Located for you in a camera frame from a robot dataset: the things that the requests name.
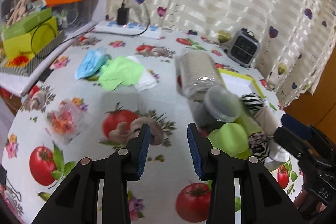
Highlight light grey white sock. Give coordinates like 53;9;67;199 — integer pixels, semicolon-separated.
266;136;290;163

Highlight black white striped sock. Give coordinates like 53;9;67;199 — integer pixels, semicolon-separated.
240;93;268;163

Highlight light green cloth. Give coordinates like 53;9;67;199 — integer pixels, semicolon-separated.
98;56;144;91

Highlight blue face mask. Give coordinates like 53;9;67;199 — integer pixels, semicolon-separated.
75;47;109;80

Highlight green lid plastic jar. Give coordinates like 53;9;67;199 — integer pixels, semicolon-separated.
207;123;251;159

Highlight beige sock in tray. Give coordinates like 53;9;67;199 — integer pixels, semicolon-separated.
253;106;282;138

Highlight clear plastic packet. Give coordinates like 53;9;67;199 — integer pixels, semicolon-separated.
45;100;93;145

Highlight floral fruit tablecloth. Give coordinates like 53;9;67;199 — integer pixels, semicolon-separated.
1;31;284;223

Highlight clear plastic jar grey contents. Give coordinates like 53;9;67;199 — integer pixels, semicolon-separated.
175;50;242;133

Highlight white tray green rim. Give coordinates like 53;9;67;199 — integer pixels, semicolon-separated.
216;68;290;172

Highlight white folded cloth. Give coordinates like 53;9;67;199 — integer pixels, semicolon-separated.
123;56;157;92

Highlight small grey desk heater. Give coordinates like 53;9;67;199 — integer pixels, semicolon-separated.
227;28;260;68

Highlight white power strip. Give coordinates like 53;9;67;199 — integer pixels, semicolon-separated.
93;21;161;39

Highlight striped patterned tray box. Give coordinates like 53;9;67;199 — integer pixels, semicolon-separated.
1;31;65;77

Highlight black charger plug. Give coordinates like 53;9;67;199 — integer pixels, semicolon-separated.
117;4;129;26

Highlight beige heart patterned curtain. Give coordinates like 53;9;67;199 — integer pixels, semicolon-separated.
106;0;335;106

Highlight lime green box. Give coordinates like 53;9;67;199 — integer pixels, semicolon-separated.
3;17;58;60

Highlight orange lidded storage box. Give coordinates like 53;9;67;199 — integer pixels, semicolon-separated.
44;0;96;29

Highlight dark green flat box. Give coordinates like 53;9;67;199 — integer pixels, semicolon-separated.
1;8;52;40

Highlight black charger cable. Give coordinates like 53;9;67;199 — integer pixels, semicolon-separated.
30;0;152;56

